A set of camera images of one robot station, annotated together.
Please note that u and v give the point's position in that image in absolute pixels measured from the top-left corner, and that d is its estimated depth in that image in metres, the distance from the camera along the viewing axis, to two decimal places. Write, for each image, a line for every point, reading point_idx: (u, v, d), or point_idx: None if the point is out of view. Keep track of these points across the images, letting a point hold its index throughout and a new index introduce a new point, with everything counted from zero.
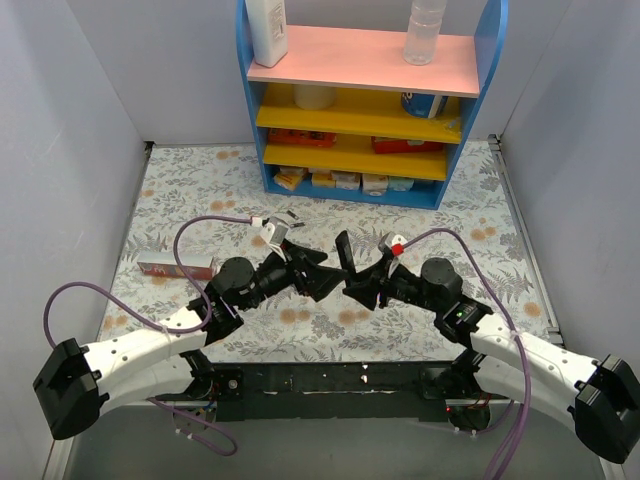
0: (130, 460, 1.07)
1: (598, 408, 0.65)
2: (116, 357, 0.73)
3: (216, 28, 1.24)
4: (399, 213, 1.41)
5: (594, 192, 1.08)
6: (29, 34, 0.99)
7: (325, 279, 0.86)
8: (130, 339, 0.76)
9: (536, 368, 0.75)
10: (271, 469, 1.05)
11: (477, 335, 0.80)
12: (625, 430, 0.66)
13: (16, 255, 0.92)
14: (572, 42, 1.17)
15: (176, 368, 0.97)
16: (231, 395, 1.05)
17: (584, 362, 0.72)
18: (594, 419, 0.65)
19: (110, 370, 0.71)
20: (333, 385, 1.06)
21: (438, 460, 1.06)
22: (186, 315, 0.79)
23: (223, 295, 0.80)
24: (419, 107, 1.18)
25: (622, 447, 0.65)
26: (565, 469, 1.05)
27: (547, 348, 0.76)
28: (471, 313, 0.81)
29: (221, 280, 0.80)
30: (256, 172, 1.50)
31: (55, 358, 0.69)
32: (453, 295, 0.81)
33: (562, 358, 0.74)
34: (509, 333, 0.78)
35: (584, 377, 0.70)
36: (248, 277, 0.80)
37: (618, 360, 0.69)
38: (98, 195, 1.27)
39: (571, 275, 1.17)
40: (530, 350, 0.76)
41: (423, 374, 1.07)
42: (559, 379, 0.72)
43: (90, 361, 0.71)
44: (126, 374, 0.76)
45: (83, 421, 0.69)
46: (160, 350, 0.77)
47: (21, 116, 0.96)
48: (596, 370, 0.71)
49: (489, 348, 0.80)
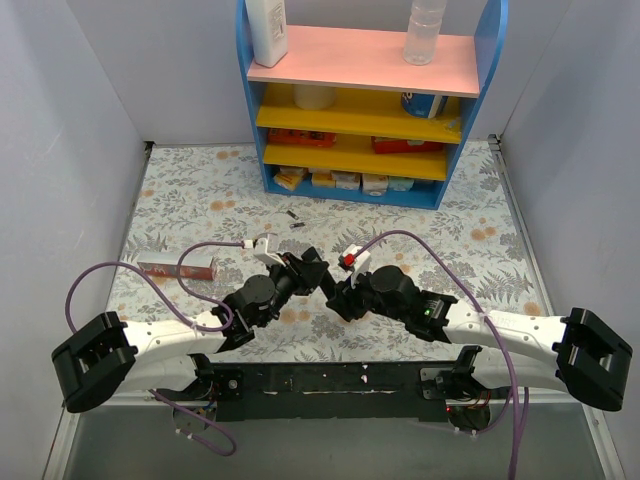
0: (130, 460, 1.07)
1: (582, 364, 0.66)
2: (150, 339, 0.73)
3: (216, 27, 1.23)
4: (399, 213, 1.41)
5: (594, 192, 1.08)
6: (29, 34, 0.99)
7: (312, 269, 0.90)
8: (162, 325, 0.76)
9: (512, 342, 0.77)
10: (271, 469, 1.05)
11: (450, 326, 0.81)
12: (612, 376, 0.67)
13: (16, 256, 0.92)
14: (572, 42, 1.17)
15: (183, 364, 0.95)
16: (231, 395, 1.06)
17: (554, 323, 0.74)
18: (583, 377, 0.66)
19: (145, 348, 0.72)
20: (333, 385, 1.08)
21: (438, 460, 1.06)
22: (208, 316, 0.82)
23: (245, 308, 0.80)
24: (419, 107, 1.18)
25: (617, 395, 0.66)
26: (565, 469, 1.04)
27: (516, 319, 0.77)
28: (439, 308, 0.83)
29: (242, 293, 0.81)
30: (256, 172, 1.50)
31: (92, 329, 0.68)
32: (410, 297, 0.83)
33: (533, 325, 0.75)
34: (478, 315, 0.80)
35: (559, 337, 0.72)
36: (269, 294, 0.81)
37: (582, 310, 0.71)
38: (98, 195, 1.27)
39: (571, 276, 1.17)
40: (501, 326, 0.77)
41: (423, 376, 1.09)
42: (537, 347, 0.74)
43: (127, 338, 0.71)
44: (149, 359, 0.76)
45: (96, 398, 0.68)
46: (184, 343, 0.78)
47: (21, 116, 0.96)
48: (567, 326, 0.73)
49: (464, 335, 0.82)
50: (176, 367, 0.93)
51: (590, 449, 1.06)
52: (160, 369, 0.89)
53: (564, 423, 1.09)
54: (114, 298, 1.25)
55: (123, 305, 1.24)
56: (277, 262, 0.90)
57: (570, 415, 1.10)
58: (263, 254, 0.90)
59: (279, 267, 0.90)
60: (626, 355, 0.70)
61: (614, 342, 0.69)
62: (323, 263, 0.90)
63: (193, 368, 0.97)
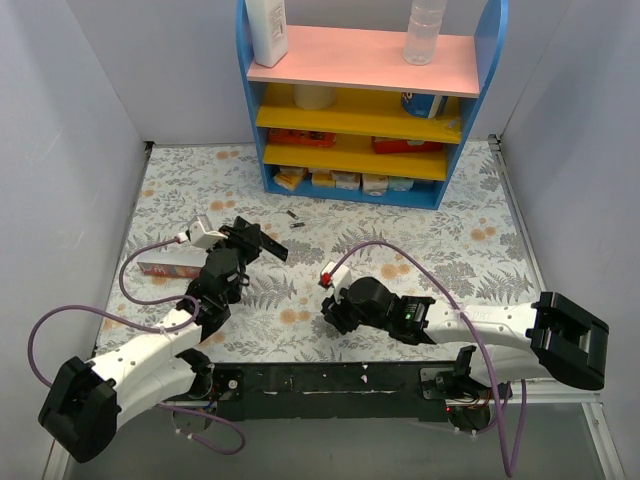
0: (131, 461, 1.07)
1: (557, 348, 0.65)
2: (124, 364, 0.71)
3: (216, 27, 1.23)
4: (399, 213, 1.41)
5: (594, 192, 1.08)
6: (30, 35, 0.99)
7: (250, 232, 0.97)
8: (131, 346, 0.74)
9: (490, 333, 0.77)
10: (271, 469, 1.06)
11: (430, 328, 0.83)
12: (588, 355, 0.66)
13: (15, 255, 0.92)
14: (573, 42, 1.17)
15: (177, 367, 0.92)
16: (231, 395, 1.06)
17: (524, 309, 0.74)
18: (559, 360, 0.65)
19: (123, 376, 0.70)
20: (333, 385, 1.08)
21: (437, 460, 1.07)
22: (177, 315, 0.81)
23: (215, 283, 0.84)
24: (419, 107, 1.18)
25: (594, 373, 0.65)
26: (566, 471, 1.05)
27: (490, 311, 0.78)
28: (419, 311, 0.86)
29: (209, 270, 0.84)
30: (256, 172, 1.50)
31: (60, 380, 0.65)
32: (386, 303, 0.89)
33: (506, 315, 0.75)
34: (454, 312, 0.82)
35: (531, 323, 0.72)
36: (233, 263, 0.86)
37: (552, 293, 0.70)
38: (98, 194, 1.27)
39: (570, 276, 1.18)
40: (476, 320, 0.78)
41: (424, 377, 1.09)
42: (513, 337, 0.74)
43: (99, 373, 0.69)
44: (134, 382, 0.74)
45: (99, 439, 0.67)
46: (162, 352, 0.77)
47: (22, 116, 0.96)
48: (539, 310, 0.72)
49: (445, 333, 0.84)
50: (172, 372, 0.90)
51: (590, 448, 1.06)
52: (157, 383, 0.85)
53: (564, 422, 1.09)
54: (114, 298, 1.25)
55: (123, 305, 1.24)
56: (219, 237, 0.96)
57: (571, 415, 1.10)
58: (202, 237, 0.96)
59: (224, 240, 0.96)
60: (602, 333, 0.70)
61: (586, 321, 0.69)
62: (256, 224, 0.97)
63: (190, 366, 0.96)
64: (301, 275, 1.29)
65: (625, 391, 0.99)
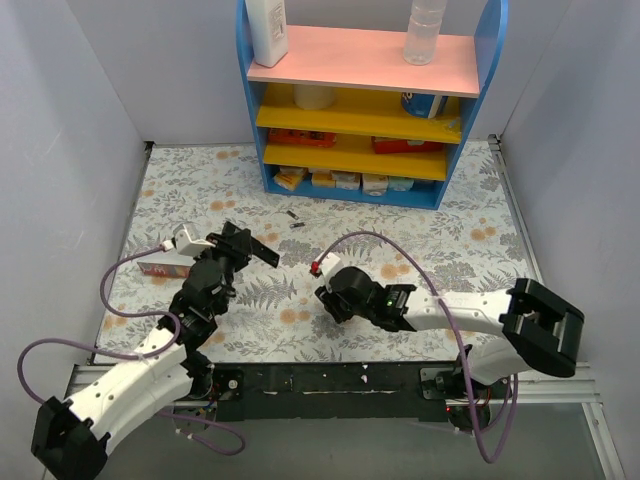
0: (131, 461, 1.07)
1: (527, 332, 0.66)
2: (102, 399, 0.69)
3: (216, 27, 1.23)
4: (399, 213, 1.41)
5: (594, 192, 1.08)
6: (30, 35, 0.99)
7: (239, 239, 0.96)
8: (109, 378, 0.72)
9: (464, 319, 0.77)
10: (271, 468, 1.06)
11: (410, 313, 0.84)
12: (561, 341, 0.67)
13: (15, 255, 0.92)
14: (572, 42, 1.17)
15: (174, 375, 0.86)
16: (231, 395, 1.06)
17: (500, 294, 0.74)
18: (531, 344, 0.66)
19: (101, 413, 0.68)
20: (333, 385, 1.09)
21: (437, 460, 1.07)
22: (158, 336, 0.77)
23: (198, 297, 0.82)
24: (419, 107, 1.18)
25: (567, 359, 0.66)
26: (566, 470, 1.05)
27: (466, 297, 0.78)
28: (400, 297, 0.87)
29: (191, 283, 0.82)
30: (256, 172, 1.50)
31: (39, 420, 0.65)
32: (367, 290, 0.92)
33: (482, 300, 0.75)
34: (433, 299, 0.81)
35: (505, 308, 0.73)
36: (217, 275, 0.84)
37: (527, 279, 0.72)
38: (98, 194, 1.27)
39: (570, 276, 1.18)
40: (454, 305, 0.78)
41: (424, 377, 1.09)
42: (487, 321, 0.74)
43: (77, 413, 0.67)
44: (118, 412, 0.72)
45: (91, 468, 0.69)
46: (144, 377, 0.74)
47: (22, 116, 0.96)
48: (514, 296, 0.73)
49: (424, 320, 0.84)
50: (168, 380, 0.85)
51: (590, 448, 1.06)
52: (151, 397, 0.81)
53: (564, 422, 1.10)
54: (114, 298, 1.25)
55: (123, 305, 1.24)
56: (206, 245, 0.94)
57: (571, 415, 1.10)
58: (188, 246, 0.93)
59: (211, 249, 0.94)
60: (578, 320, 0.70)
61: (561, 307, 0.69)
62: (245, 230, 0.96)
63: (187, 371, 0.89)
64: (301, 275, 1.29)
65: (624, 391, 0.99)
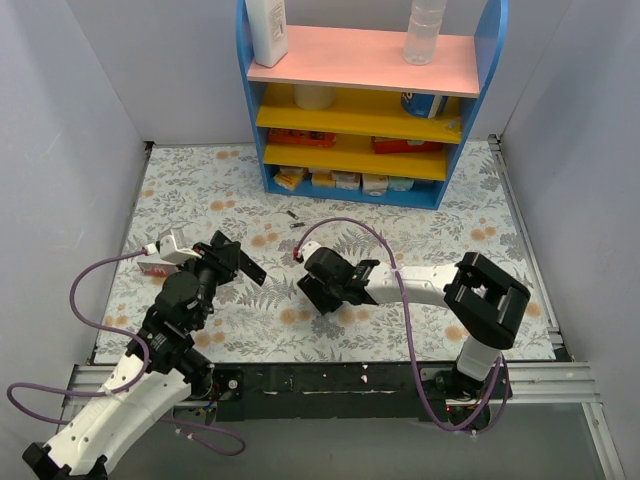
0: (131, 462, 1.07)
1: (467, 299, 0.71)
2: (77, 443, 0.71)
3: (216, 28, 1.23)
4: (399, 213, 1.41)
5: (593, 192, 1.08)
6: (30, 35, 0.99)
7: (227, 252, 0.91)
8: (83, 418, 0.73)
9: (416, 289, 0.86)
10: (271, 468, 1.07)
11: (370, 286, 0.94)
12: (501, 313, 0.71)
13: (16, 255, 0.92)
14: (572, 42, 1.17)
15: (169, 384, 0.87)
16: (231, 395, 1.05)
17: (449, 267, 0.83)
18: (470, 312, 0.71)
19: (77, 458, 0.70)
20: (333, 385, 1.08)
21: (437, 460, 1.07)
22: (127, 368, 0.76)
23: (171, 312, 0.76)
24: (419, 107, 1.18)
25: (505, 330, 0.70)
26: (567, 470, 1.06)
27: (420, 270, 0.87)
28: (365, 271, 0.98)
29: (165, 297, 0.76)
30: (256, 172, 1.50)
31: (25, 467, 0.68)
32: (333, 267, 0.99)
33: (432, 272, 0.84)
34: (391, 272, 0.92)
35: (450, 278, 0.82)
36: (193, 289, 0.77)
37: (475, 255, 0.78)
38: (98, 195, 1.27)
39: (570, 276, 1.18)
40: (408, 277, 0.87)
41: (425, 377, 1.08)
42: (434, 290, 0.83)
43: (55, 459, 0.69)
44: (100, 447, 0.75)
45: None
46: (118, 411, 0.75)
47: (22, 116, 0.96)
48: (463, 270, 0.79)
49: (383, 292, 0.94)
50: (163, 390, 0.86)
51: (590, 448, 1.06)
52: (146, 413, 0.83)
53: (564, 422, 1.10)
54: (114, 298, 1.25)
55: (123, 305, 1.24)
56: (191, 256, 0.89)
57: (571, 415, 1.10)
58: (173, 253, 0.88)
59: (195, 261, 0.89)
60: (523, 297, 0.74)
61: (505, 282, 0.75)
62: (235, 244, 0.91)
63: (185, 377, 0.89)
64: (301, 275, 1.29)
65: (623, 391, 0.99)
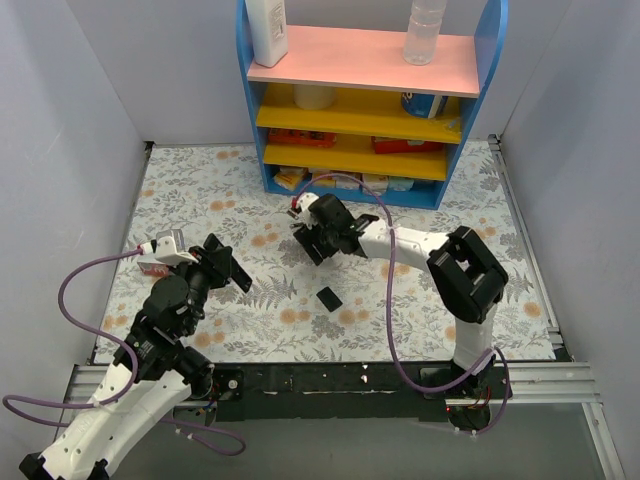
0: (131, 462, 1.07)
1: (445, 267, 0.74)
2: (70, 454, 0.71)
3: (216, 28, 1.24)
4: (399, 213, 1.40)
5: (593, 191, 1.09)
6: (29, 35, 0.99)
7: (222, 258, 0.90)
8: (75, 429, 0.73)
9: (405, 250, 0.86)
10: (271, 468, 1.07)
11: (364, 237, 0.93)
12: (475, 288, 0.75)
13: (16, 255, 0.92)
14: (572, 41, 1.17)
15: (168, 385, 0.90)
16: (231, 396, 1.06)
17: (440, 236, 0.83)
18: (446, 280, 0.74)
19: (70, 469, 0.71)
20: (333, 385, 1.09)
21: (437, 460, 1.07)
22: (114, 377, 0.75)
23: (160, 317, 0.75)
24: (419, 107, 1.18)
25: (475, 305, 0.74)
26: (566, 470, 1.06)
27: (413, 232, 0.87)
28: (363, 224, 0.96)
29: (153, 302, 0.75)
30: (256, 172, 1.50)
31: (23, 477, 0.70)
32: (334, 213, 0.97)
33: (423, 237, 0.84)
34: (387, 229, 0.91)
35: (437, 245, 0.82)
36: (183, 294, 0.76)
37: (468, 229, 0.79)
38: (98, 194, 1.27)
39: (570, 275, 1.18)
40: (401, 237, 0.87)
41: (424, 377, 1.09)
42: (421, 254, 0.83)
43: (49, 470, 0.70)
44: (94, 456, 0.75)
45: None
46: (110, 419, 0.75)
47: (22, 116, 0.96)
48: (452, 241, 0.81)
49: (375, 247, 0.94)
50: (161, 392, 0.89)
51: (590, 447, 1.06)
52: (146, 415, 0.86)
53: (564, 422, 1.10)
54: (114, 298, 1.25)
55: (123, 305, 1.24)
56: (186, 259, 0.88)
57: (570, 415, 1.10)
58: (170, 255, 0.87)
59: (187, 265, 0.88)
60: (500, 278, 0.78)
61: (487, 262, 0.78)
62: (228, 248, 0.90)
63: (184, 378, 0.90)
64: (301, 275, 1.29)
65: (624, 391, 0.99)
